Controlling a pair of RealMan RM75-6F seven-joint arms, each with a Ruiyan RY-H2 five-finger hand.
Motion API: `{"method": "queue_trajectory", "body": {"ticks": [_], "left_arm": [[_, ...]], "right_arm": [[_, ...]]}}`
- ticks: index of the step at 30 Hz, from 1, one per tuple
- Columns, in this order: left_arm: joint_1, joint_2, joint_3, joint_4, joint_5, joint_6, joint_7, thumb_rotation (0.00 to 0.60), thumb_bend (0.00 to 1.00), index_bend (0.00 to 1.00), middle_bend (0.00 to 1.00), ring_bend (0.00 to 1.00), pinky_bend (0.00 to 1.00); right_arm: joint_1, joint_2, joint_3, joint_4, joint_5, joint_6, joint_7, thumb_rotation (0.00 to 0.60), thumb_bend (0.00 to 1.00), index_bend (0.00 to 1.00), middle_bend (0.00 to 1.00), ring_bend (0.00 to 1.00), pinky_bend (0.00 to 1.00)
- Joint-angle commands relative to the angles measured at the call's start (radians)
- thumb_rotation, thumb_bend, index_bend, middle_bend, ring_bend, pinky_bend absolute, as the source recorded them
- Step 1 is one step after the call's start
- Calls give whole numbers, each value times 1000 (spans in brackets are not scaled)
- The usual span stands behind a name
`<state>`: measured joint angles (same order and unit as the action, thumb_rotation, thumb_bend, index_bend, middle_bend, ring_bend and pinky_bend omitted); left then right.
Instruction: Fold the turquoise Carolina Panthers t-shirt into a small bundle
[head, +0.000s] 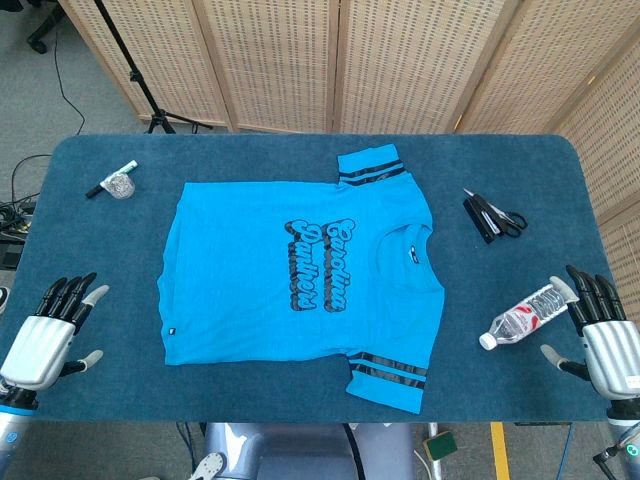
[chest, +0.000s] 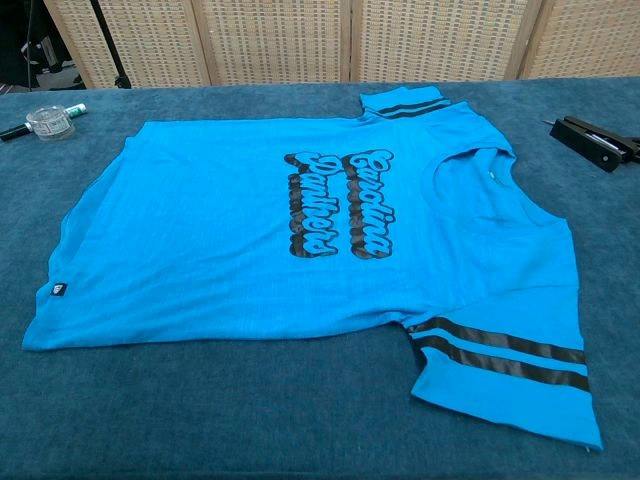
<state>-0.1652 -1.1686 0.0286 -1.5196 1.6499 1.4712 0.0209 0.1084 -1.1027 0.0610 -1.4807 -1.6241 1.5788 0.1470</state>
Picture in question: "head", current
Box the black scissors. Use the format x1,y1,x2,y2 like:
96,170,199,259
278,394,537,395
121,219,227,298
462,187,529,239

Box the black floor box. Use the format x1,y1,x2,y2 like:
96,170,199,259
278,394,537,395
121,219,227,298
0,243,24,271

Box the black office chair base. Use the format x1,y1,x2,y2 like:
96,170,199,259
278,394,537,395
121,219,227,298
27,0,66,55

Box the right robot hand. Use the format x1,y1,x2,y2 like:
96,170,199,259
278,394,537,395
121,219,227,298
539,264,640,402

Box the black tripod stand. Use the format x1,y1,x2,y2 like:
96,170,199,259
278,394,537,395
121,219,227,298
92,0,214,135

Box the green and yellow pad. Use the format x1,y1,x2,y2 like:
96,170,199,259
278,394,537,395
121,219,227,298
422,430,459,461

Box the wicker folding screen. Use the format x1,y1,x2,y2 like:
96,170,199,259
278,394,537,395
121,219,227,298
59,0,640,471

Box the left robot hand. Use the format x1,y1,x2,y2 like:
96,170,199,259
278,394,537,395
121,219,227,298
0,272,110,409

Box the silver table leg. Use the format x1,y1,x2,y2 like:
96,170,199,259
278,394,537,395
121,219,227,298
427,422,444,480

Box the black floor cable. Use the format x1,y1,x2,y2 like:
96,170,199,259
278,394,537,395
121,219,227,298
52,24,86,136

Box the white perforated plate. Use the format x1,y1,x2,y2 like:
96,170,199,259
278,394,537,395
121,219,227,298
188,452,227,480

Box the black stapler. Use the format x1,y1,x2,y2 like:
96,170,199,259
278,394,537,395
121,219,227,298
462,195,501,245

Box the blue cable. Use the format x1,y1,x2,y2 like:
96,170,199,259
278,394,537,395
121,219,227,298
562,423,575,480

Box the tangled cable bundle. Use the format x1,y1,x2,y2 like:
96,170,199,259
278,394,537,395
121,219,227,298
0,154,51,241

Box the black marker white cap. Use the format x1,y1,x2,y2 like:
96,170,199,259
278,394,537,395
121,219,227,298
84,159,139,200

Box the blue printed t-shirt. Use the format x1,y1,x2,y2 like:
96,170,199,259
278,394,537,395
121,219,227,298
157,143,446,415

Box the yellow floor tape strip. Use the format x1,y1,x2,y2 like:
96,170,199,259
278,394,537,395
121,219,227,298
489,422,511,480

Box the blue-grey robot torso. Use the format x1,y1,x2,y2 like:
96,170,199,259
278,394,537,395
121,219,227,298
202,422,416,480

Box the dark blue table carpet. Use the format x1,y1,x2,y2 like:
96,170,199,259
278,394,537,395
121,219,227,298
0,132,636,426

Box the clear plastic water bottle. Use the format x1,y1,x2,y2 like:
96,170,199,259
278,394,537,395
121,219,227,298
478,282,576,350

